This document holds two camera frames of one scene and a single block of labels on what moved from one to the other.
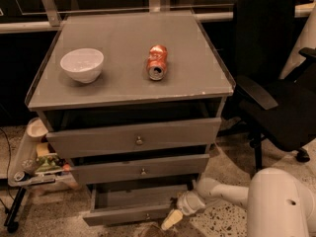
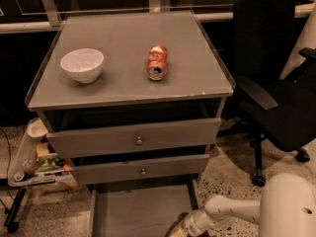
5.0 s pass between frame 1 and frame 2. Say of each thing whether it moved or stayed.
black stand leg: stayed
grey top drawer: stayed
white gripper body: moved
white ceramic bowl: stayed
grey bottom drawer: moved
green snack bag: stayed
